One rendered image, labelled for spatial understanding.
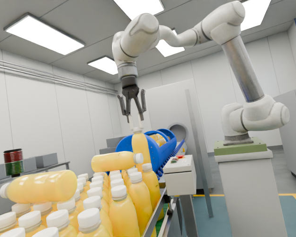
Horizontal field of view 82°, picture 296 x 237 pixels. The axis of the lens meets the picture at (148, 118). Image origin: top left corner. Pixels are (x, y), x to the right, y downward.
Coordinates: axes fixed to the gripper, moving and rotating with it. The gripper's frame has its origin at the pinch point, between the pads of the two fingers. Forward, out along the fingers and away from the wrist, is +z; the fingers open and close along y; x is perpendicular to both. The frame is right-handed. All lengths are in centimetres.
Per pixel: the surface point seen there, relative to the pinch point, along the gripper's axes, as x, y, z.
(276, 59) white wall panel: -516, -277, -138
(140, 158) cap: 11.4, -3.5, 14.5
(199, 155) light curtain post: -165, -20, 48
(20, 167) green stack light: 20, 45, 11
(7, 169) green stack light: 23, 48, 10
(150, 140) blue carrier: -23.8, 2.0, 10.6
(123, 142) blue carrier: -23.5, 18.6, 9.0
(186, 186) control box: 11.9, -18.7, 25.7
